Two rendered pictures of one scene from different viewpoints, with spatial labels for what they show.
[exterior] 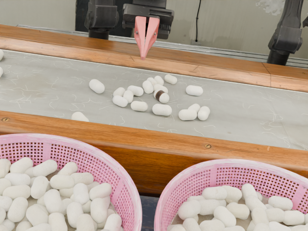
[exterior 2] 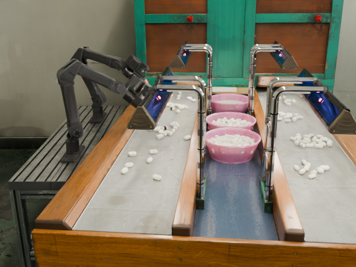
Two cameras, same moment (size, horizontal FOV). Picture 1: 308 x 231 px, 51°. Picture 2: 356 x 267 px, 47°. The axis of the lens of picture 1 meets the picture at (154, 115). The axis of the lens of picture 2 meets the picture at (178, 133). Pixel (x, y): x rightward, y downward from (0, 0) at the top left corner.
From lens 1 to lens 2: 1.99 m
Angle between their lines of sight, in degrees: 72
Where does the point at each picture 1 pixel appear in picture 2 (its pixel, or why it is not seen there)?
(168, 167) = not seen: hidden behind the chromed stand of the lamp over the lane
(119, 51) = (123, 131)
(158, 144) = not seen: hidden behind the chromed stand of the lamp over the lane
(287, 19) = (97, 90)
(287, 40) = (104, 99)
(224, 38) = not seen: outside the picture
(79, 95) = (165, 140)
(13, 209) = (228, 142)
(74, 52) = (123, 141)
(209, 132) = (184, 125)
